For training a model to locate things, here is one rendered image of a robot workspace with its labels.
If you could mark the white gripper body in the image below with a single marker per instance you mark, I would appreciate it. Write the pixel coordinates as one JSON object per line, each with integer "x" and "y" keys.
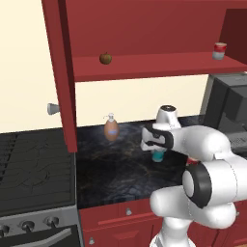
{"x": 146, "y": 145}

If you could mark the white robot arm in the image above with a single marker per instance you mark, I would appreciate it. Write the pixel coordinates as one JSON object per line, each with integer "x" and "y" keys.
{"x": 212, "y": 180}

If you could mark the red base cabinet door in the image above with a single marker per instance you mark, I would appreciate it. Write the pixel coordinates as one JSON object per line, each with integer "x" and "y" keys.
{"x": 122, "y": 236}

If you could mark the grey cabinet door knob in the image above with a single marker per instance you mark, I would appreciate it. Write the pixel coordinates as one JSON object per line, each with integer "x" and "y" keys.
{"x": 52, "y": 109}

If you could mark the grey base cabinet knob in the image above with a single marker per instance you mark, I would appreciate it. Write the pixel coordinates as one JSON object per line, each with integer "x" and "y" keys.
{"x": 91, "y": 240}
{"x": 237, "y": 213}

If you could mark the red base cabinet front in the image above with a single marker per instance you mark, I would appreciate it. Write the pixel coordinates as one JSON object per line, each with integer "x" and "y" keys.
{"x": 225, "y": 234}

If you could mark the teal can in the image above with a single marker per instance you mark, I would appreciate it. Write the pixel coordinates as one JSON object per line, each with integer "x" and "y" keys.
{"x": 158, "y": 157}

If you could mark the brown soap dispenser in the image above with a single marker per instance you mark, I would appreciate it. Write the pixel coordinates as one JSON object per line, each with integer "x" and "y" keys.
{"x": 111, "y": 130}

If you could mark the grey drawer knob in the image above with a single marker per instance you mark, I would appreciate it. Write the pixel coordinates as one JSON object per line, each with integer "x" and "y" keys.
{"x": 128, "y": 211}

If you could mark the red drawer front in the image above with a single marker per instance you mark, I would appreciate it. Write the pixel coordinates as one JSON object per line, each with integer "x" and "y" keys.
{"x": 109, "y": 215}

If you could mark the black and grey microwave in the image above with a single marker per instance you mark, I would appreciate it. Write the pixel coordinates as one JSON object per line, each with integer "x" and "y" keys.
{"x": 230, "y": 109}

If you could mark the brown green apple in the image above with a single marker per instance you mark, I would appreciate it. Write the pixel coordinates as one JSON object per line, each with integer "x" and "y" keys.
{"x": 105, "y": 59}

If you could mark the black and grey stove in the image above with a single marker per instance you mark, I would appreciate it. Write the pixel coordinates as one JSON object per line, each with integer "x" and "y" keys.
{"x": 35, "y": 173}

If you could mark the red and white can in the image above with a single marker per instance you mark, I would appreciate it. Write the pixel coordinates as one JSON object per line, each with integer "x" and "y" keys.
{"x": 219, "y": 50}

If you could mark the black stove knob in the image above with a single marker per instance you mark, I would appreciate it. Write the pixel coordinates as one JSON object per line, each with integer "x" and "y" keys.
{"x": 27, "y": 225}
{"x": 3, "y": 230}
{"x": 51, "y": 221}

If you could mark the red wall cabinet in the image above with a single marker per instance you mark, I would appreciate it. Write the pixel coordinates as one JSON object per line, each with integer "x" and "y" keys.
{"x": 154, "y": 32}

